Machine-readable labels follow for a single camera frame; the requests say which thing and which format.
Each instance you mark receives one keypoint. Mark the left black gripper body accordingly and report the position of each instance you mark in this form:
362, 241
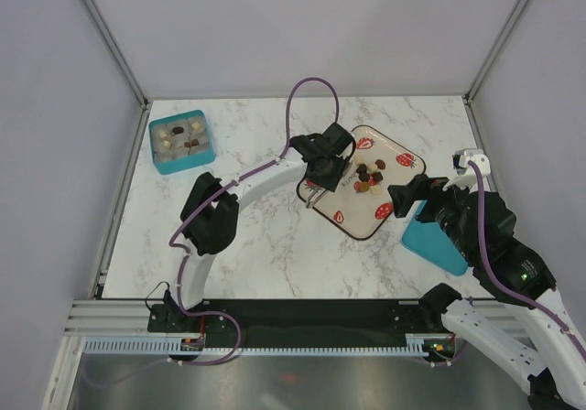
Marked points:
330, 176

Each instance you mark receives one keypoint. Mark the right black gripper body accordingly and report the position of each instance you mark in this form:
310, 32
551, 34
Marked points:
441, 206

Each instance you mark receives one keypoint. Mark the white square chocolate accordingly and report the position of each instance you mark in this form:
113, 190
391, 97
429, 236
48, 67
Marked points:
358, 159
376, 191

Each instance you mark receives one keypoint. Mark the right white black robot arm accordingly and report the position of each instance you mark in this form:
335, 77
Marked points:
551, 371

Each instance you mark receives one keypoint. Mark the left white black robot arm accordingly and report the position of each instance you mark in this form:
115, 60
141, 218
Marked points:
210, 216

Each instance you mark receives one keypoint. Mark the heart dark chocolate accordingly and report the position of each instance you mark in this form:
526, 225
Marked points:
362, 169

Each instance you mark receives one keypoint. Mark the teal chocolate box tray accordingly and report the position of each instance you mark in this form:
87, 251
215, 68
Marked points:
175, 154

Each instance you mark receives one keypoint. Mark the strawberry pattern square plate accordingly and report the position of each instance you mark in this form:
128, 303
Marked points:
357, 214

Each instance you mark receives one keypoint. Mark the teal box lid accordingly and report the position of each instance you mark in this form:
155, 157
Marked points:
429, 241

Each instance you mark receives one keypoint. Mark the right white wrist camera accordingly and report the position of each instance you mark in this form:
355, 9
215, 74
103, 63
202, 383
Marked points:
468, 163

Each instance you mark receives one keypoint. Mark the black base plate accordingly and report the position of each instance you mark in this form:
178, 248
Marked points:
325, 322

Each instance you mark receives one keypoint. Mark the aluminium frame rail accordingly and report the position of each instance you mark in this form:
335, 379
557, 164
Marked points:
88, 318

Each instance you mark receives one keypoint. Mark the slotted grey cable duct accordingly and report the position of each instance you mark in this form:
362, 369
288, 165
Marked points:
176, 346

